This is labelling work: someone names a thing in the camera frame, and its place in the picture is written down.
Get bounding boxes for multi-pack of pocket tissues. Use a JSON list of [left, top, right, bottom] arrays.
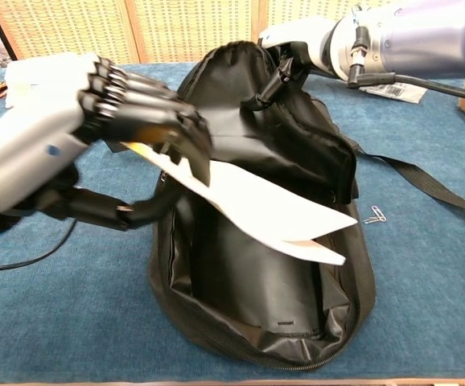
[[360, 81, 429, 105]]

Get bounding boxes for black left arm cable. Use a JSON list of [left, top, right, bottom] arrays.
[[0, 219, 76, 274]]

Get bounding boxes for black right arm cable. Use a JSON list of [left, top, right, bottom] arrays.
[[347, 23, 465, 102]]

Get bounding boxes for wooden woven folding screen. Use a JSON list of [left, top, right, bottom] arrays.
[[0, 0, 356, 65]]

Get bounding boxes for beige lunch box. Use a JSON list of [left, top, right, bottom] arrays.
[[5, 54, 97, 110]]

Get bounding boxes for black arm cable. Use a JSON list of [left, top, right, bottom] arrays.
[[0, 219, 76, 274], [347, 23, 465, 102]]

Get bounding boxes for white paper book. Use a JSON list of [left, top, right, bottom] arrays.
[[119, 138, 359, 266]]

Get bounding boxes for metal paper clips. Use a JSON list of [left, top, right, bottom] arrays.
[[363, 205, 388, 225]]

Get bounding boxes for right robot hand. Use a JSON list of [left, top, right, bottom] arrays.
[[240, 18, 338, 112]]

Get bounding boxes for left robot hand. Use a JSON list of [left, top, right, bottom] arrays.
[[0, 54, 213, 232]]

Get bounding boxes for black backpack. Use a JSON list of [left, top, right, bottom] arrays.
[[147, 39, 465, 371]]

